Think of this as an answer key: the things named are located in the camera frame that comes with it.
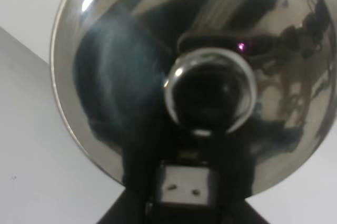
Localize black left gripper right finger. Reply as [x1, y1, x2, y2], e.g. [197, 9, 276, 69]
[207, 126, 268, 223]

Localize stainless steel teapot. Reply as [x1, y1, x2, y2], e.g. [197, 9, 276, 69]
[50, 0, 336, 204]

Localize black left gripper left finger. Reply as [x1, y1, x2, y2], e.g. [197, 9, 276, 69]
[96, 114, 177, 223]

